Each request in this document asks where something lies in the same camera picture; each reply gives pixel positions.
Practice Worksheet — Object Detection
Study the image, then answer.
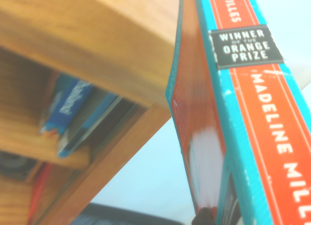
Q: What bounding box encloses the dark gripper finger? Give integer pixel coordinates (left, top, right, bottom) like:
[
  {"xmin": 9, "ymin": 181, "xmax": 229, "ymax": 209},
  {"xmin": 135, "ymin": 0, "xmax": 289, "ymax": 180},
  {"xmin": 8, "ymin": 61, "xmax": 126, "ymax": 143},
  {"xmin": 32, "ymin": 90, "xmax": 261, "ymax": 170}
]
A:
[{"xmin": 191, "ymin": 207, "xmax": 216, "ymax": 225}]

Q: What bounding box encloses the teal orange paperback book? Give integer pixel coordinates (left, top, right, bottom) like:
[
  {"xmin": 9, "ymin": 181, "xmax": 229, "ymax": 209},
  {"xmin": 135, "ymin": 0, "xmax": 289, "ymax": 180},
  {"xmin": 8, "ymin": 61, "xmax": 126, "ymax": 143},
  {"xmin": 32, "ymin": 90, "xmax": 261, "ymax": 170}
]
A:
[{"xmin": 165, "ymin": 0, "xmax": 311, "ymax": 225}]

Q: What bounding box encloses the teal dark book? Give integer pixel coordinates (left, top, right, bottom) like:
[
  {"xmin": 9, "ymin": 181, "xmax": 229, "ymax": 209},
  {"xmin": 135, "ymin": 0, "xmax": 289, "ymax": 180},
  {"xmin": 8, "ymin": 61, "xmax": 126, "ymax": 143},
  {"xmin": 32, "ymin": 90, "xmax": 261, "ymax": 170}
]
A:
[{"xmin": 57, "ymin": 92, "xmax": 137, "ymax": 159}]

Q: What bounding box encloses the red thin book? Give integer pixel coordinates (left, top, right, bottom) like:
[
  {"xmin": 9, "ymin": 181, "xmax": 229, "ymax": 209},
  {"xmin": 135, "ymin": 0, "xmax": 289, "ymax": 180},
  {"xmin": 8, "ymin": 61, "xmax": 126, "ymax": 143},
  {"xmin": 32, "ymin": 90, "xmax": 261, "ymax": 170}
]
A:
[{"xmin": 27, "ymin": 161, "xmax": 53, "ymax": 225}]

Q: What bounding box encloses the blue book white lettering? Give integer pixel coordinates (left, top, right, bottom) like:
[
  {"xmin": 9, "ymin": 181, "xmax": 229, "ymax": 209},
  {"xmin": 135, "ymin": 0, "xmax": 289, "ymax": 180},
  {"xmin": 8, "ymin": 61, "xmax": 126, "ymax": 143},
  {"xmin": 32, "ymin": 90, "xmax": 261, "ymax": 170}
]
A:
[{"xmin": 40, "ymin": 78, "xmax": 95, "ymax": 138}]

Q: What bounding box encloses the black round object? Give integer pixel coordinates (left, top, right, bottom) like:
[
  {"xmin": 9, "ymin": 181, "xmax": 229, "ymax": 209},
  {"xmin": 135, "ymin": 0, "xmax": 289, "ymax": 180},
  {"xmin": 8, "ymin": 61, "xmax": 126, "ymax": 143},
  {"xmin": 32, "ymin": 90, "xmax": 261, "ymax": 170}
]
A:
[{"xmin": 0, "ymin": 151, "xmax": 34, "ymax": 182}]

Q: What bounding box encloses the wooden bookshelf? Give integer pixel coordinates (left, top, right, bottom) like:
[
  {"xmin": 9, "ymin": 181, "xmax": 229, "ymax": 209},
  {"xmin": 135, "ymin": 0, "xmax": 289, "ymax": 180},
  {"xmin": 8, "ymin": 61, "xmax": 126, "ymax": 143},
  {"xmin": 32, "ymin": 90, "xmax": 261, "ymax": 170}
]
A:
[{"xmin": 0, "ymin": 0, "xmax": 186, "ymax": 225}]

